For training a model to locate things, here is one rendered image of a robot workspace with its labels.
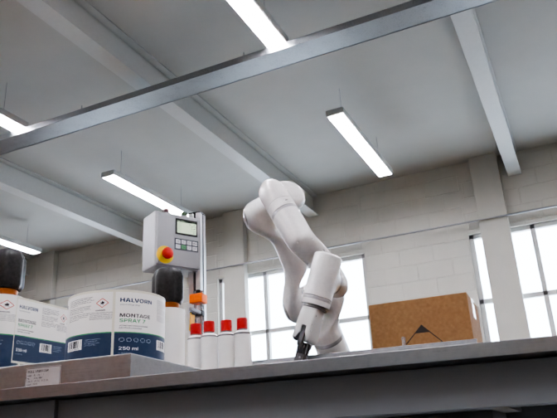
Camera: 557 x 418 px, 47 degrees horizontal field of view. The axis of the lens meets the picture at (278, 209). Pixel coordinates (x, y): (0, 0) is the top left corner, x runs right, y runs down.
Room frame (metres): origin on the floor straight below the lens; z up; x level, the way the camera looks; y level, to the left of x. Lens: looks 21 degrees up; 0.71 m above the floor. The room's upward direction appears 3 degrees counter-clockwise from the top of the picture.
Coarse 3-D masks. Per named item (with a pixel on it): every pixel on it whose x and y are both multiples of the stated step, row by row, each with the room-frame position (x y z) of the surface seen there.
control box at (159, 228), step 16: (144, 224) 2.04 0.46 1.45; (160, 224) 1.98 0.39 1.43; (144, 240) 2.04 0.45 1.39; (160, 240) 1.98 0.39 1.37; (192, 240) 2.05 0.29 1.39; (144, 256) 2.03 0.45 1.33; (160, 256) 1.98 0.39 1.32; (176, 256) 2.02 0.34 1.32; (192, 256) 2.05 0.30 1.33; (144, 272) 2.05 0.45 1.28
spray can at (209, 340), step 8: (208, 320) 1.90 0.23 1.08; (208, 328) 1.90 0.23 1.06; (208, 336) 1.89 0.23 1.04; (216, 336) 1.91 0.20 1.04; (208, 344) 1.89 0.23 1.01; (216, 344) 1.91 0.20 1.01; (208, 352) 1.89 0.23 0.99; (216, 352) 1.91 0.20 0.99; (208, 360) 1.89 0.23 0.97; (216, 360) 1.91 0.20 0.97; (208, 368) 1.89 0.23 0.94
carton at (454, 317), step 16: (384, 304) 1.96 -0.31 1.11; (400, 304) 1.94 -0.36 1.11; (416, 304) 1.92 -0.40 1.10; (432, 304) 1.90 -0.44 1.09; (448, 304) 1.88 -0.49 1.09; (464, 304) 1.86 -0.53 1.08; (384, 320) 1.96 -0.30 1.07; (400, 320) 1.94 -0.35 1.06; (416, 320) 1.92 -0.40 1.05; (432, 320) 1.90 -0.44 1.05; (448, 320) 1.88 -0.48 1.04; (464, 320) 1.87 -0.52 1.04; (384, 336) 1.96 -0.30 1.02; (400, 336) 1.94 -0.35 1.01; (416, 336) 1.92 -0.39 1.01; (432, 336) 1.90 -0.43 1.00; (448, 336) 1.89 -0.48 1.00; (464, 336) 1.87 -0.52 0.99; (480, 336) 2.03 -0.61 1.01
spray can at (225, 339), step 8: (224, 320) 1.90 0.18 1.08; (224, 328) 1.90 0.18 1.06; (224, 336) 1.89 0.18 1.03; (232, 336) 1.90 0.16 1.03; (224, 344) 1.89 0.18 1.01; (232, 344) 1.90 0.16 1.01; (224, 352) 1.89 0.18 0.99; (232, 352) 1.90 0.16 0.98; (224, 360) 1.89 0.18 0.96; (232, 360) 1.90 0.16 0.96
